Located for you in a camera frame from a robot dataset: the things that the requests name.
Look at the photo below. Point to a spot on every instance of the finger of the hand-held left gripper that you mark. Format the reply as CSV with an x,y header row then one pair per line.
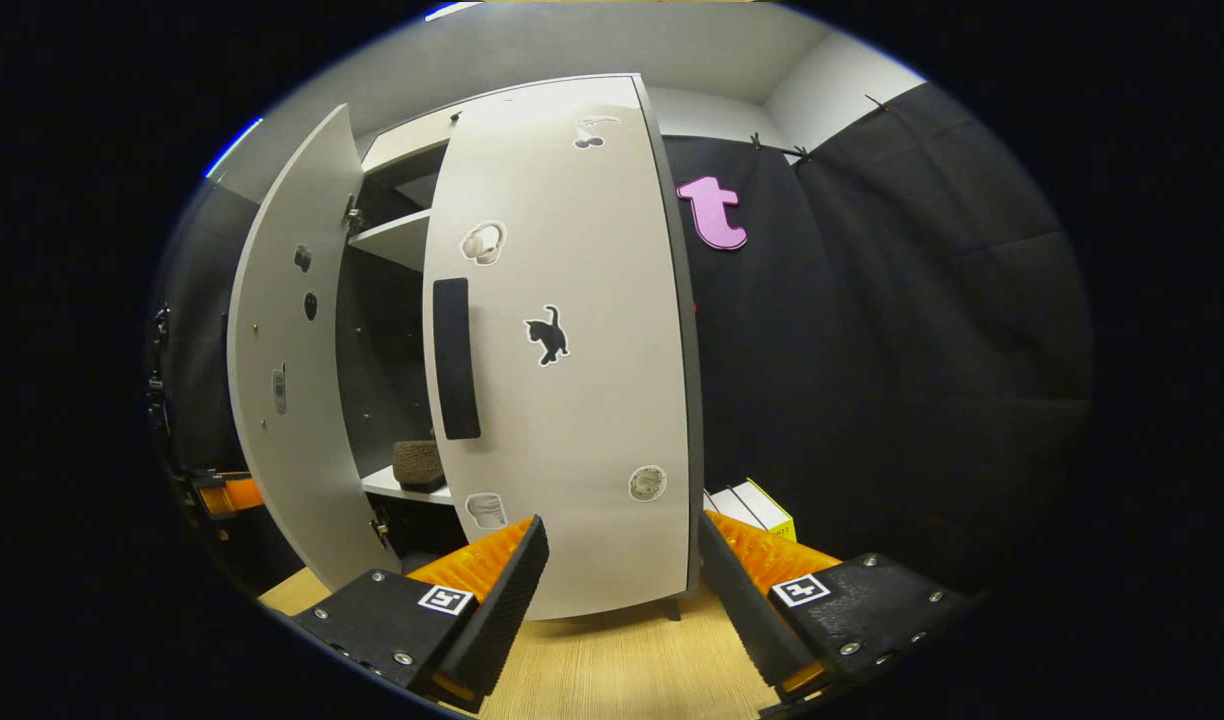
x,y
212,495

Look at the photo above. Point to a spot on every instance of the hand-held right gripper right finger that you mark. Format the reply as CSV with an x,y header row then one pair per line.
x,y
742,610

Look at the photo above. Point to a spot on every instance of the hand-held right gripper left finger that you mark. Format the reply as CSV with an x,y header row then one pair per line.
x,y
502,620

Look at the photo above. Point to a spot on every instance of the cabinet door with camera sticker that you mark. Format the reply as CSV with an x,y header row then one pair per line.
x,y
317,470

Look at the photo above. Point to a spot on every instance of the brown fuzzy shoe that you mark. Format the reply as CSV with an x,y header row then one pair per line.
x,y
418,465

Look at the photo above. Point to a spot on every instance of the cabinet door with cat sticker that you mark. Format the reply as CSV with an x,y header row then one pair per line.
x,y
592,420

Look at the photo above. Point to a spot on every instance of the white shoe cabinet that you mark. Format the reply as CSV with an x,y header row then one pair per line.
x,y
392,350

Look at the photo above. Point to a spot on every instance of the metal door hinge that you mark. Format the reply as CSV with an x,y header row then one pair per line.
x,y
352,215
381,525

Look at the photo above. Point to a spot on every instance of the yellow cardboard box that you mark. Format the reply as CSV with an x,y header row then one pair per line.
x,y
777,515

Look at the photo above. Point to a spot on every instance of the white cardboard box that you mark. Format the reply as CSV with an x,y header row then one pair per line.
x,y
737,508

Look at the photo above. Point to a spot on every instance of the black backdrop cloth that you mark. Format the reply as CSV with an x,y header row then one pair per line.
x,y
197,330
922,350

